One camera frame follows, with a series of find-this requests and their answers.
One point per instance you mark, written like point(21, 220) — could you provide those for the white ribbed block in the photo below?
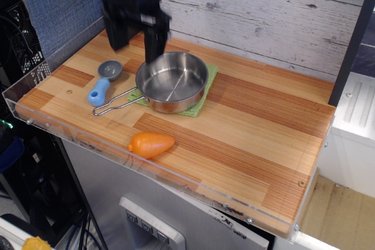
point(355, 110)

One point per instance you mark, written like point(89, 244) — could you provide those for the stainless steel pan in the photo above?
point(172, 83)

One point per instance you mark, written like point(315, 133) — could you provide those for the black plastic crate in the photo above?
point(22, 37)

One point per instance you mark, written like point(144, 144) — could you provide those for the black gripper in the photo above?
point(116, 14)

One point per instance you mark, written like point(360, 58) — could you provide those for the grey panel with buttons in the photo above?
point(155, 233)

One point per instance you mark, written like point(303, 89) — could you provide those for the yellow object bottom left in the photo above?
point(35, 243)

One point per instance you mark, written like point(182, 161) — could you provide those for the clear acrylic table guard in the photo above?
point(250, 152)

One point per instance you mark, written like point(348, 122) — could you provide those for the blue grey ice cream scoop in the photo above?
point(108, 71)

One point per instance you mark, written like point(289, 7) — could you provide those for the dark right vertical post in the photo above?
point(351, 52)

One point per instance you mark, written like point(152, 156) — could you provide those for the orange toy carrot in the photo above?
point(149, 144)

